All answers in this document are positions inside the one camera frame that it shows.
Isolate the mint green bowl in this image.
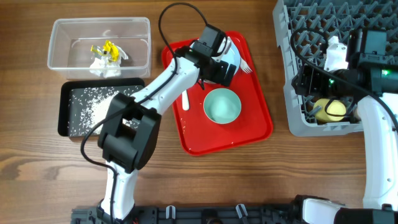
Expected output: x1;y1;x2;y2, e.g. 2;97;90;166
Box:
203;88;242;124

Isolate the yellow snack wrapper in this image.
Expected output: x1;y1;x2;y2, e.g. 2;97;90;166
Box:
90;40;120;62

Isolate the white napkin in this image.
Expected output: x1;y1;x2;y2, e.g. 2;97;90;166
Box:
90;46;129;78

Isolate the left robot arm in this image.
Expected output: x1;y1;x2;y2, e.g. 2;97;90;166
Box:
98;46;241;223

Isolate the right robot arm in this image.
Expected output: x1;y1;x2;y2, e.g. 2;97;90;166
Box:
292;63;397;223

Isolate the grey dishwasher rack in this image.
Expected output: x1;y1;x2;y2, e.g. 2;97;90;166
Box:
272;0;397;137

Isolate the clear plastic waste bin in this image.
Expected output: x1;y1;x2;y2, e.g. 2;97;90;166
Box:
47;17;151;80

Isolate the light blue plate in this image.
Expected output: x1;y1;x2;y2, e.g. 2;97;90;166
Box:
198;37;241;84

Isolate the white plastic fork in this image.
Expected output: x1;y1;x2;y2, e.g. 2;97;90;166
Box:
240;58;252;73

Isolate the yellow cup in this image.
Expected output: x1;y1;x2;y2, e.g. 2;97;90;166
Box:
313;98;346;123

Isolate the white plastic spoon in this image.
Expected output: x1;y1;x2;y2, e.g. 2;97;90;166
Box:
182;90;190;111

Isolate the red serving tray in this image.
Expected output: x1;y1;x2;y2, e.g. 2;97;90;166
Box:
171;31;273;156

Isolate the black tray with rice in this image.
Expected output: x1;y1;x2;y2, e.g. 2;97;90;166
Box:
58;78;145;138

